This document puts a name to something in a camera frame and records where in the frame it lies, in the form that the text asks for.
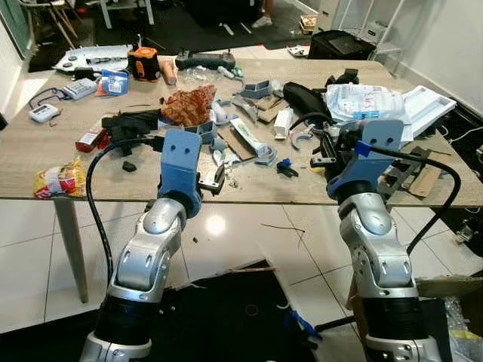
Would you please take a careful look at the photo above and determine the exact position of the black rubbish bin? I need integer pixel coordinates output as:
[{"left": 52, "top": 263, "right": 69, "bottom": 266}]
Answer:
[{"left": 0, "top": 260, "right": 319, "bottom": 362}]

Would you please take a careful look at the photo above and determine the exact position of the small blue clip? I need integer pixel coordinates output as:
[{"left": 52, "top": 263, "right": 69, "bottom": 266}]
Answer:
[{"left": 275, "top": 158, "right": 300, "bottom": 179}]

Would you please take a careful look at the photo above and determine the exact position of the black pouch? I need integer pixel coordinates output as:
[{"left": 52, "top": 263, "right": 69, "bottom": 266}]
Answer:
[{"left": 282, "top": 81, "right": 334, "bottom": 126}]

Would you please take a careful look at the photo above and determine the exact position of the white printed plastic bag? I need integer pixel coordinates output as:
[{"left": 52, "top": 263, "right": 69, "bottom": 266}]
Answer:
[{"left": 324, "top": 82, "right": 413, "bottom": 126}]

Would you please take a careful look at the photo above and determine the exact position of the white tube wrapper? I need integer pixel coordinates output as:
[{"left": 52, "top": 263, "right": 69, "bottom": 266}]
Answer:
[{"left": 229, "top": 116, "right": 279, "bottom": 167}]

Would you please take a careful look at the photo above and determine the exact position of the red patterned snack bag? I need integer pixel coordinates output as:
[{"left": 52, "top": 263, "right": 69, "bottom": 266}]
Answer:
[{"left": 160, "top": 84, "right": 218, "bottom": 127}]

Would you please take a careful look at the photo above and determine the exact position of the grey blue plastic part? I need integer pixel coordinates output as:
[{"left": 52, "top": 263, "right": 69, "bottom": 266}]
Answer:
[{"left": 241, "top": 77, "right": 277, "bottom": 100}]

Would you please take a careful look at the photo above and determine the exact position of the white ribbed box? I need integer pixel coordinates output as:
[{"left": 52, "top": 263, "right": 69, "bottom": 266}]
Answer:
[{"left": 400, "top": 84, "right": 458, "bottom": 142}]

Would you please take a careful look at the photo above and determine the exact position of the black storage basket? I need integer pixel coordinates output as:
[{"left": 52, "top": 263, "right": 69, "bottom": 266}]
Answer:
[{"left": 307, "top": 29, "right": 377, "bottom": 62}]

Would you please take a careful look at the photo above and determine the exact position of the black crumpled cloth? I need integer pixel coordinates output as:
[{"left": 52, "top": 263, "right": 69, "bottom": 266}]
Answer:
[{"left": 101, "top": 109, "right": 164, "bottom": 149}]

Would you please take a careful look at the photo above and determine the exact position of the beige cylinder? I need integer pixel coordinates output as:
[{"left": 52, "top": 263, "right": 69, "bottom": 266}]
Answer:
[{"left": 159, "top": 58, "right": 179, "bottom": 87}]

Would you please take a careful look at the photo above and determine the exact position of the black remote controller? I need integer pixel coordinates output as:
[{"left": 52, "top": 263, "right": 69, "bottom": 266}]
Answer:
[{"left": 174, "top": 49, "right": 237, "bottom": 73}]

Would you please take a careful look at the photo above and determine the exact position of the small red box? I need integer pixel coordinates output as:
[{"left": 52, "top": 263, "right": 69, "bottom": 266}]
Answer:
[{"left": 75, "top": 126, "right": 111, "bottom": 152}]

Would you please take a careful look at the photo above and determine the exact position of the orange and black tool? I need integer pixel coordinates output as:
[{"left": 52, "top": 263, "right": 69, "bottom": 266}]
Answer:
[{"left": 126, "top": 46, "right": 162, "bottom": 82}]

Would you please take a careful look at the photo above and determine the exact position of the white shoe of person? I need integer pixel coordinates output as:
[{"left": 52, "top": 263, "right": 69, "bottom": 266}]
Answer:
[{"left": 251, "top": 14, "right": 275, "bottom": 30}]

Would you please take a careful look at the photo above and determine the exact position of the blue and white packet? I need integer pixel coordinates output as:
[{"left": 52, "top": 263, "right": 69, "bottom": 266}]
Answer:
[{"left": 99, "top": 69, "right": 130, "bottom": 97}]

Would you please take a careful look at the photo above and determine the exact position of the yellow snack bag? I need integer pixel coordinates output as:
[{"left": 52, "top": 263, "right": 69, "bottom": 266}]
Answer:
[{"left": 32, "top": 156, "right": 88, "bottom": 200}]

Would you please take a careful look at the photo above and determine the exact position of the grey table leg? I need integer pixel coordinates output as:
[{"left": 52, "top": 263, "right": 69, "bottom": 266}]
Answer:
[{"left": 54, "top": 198, "right": 89, "bottom": 304}]

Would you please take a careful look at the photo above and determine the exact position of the grey keypad device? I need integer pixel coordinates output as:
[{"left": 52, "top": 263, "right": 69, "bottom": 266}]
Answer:
[{"left": 61, "top": 77, "right": 100, "bottom": 101}]

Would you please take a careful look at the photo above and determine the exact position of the white flat tray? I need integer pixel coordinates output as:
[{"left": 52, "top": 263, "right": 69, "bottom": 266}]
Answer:
[{"left": 52, "top": 44, "right": 134, "bottom": 75}]

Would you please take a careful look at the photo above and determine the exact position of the brown cardboard box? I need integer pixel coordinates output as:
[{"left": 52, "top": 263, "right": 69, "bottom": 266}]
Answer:
[{"left": 346, "top": 274, "right": 483, "bottom": 362}]

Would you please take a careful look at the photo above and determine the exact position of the small white device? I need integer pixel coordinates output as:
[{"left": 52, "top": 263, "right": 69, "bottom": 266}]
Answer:
[{"left": 28, "top": 103, "right": 62, "bottom": 124}]

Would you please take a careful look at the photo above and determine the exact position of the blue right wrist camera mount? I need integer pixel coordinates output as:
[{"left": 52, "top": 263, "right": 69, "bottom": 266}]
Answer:
[{"left": 327, "top": 119, "right": 405, "bottom": 201}]

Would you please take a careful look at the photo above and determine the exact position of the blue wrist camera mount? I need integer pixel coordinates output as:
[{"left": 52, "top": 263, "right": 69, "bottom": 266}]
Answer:
[
  {"left": 158, "top": 128, "right": 204, "bottom": 217},
  {"left": 327, "top": 119, "right": 405, "bottom": 201}
]

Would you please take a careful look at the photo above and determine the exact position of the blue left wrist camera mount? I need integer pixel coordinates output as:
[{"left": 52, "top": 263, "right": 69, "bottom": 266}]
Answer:
[{"left": 158, "top": 128, "right": 204, "bottom": 217}]

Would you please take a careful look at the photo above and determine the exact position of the black metal bracket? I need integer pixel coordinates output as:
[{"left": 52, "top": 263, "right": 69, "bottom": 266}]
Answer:
[{"left": 380, "top": 146, "right": 454, "bottom": 199}]

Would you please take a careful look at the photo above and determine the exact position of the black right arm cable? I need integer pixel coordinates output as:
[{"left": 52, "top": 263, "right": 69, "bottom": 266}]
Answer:
[{"left": 355, "top": 142, "right": 462, "bottom": 255}]

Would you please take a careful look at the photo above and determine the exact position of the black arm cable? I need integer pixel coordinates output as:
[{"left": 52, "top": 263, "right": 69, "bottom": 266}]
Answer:
[
  {"left": 355, "top": 142, "right": 462, "bottom": 255},
  {"left": 85, "top": 136, "right": 165, "bottom": 289}
]

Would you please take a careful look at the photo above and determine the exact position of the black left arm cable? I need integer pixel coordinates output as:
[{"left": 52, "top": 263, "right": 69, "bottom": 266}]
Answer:
[{"left": 85, "top": 136, "right": 165, "bottom": 289}]

